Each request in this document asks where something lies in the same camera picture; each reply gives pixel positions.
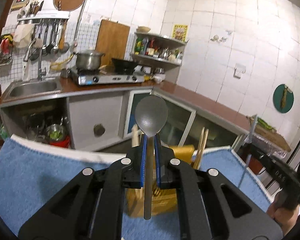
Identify stack of white bowls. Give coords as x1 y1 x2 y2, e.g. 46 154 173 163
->
154 67 167 83

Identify white cloth bag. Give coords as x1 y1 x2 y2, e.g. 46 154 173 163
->
12 24 35 48

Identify red and yellow gloves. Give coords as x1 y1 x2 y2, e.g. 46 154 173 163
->
0 34 14 54

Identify green vegetables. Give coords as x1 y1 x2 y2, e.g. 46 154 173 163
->
256 117 277 130

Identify knives and chopsticks in cups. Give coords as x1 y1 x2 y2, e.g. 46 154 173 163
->
19 0 44 18

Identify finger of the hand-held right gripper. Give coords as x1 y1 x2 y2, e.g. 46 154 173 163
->
249 144 276 171

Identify bent metal pipe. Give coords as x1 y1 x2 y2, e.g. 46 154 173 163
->
74 0 95 45

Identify brown framed door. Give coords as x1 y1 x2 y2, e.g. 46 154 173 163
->
0 0 24 148

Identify row of hanging ladles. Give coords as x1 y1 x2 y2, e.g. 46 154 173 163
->
30 21 70 60

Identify white dish soap bottle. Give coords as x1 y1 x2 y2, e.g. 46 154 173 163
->
22 62 30 80

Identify wire wall basket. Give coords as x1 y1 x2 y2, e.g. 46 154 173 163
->
0 54 14 65

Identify steel cooking pot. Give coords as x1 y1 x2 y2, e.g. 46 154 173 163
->
75 50 105 70

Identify yellow wall poster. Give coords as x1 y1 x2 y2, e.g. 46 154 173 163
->
172 24 189 41

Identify red plastic basin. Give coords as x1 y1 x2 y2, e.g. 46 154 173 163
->
50 136 70 148

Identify thin steel utensil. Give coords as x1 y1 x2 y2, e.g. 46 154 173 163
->
239 114 258 189

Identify steel bowl with greens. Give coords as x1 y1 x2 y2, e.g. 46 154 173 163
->
45 124 68 140

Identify small wall stickers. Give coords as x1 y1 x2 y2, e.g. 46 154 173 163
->
210 30 234 43

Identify person's right hand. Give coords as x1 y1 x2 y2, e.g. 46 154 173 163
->
266 196 299 234

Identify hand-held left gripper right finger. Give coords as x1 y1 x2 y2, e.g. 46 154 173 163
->
154 133 283 240

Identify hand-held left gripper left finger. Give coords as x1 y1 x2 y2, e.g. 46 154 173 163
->
18 133 148 240

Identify steel sink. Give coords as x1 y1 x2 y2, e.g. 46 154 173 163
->
2 79 63 100

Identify yellow slotted utensil holder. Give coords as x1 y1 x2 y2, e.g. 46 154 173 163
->
125 144 195 218

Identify beige electrical box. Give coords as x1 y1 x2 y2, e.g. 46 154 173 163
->
11 0 30 11

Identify blue towel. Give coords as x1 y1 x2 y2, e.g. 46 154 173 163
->
0 134 275 240

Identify steel gas stove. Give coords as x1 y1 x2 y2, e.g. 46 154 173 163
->
70 67 145 85

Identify rectangular wooden cutting board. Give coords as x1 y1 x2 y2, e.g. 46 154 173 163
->
95 19 131 67

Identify white wall utensil rack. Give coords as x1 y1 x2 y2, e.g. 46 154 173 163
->
17 11 70 24

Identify black wok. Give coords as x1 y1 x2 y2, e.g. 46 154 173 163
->
112 58 139 70

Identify white wall socket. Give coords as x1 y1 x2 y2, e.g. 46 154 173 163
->
234 64 247 79

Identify green round board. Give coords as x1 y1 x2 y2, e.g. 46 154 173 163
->
273 84 295 113

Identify steel corner shelf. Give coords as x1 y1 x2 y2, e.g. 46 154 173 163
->
130 31 187 67

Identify wooden chopping block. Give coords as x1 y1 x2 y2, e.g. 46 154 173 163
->
247 120 292 153

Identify steel faucet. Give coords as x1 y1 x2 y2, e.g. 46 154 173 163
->
23 38 47 81

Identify white kitchen cabinet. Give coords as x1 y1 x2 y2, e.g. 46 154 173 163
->
0 84 250 153

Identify yellow hose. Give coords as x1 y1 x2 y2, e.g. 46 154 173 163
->
50 54 75 70

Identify grey spoon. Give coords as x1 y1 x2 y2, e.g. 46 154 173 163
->
135 95 168 219

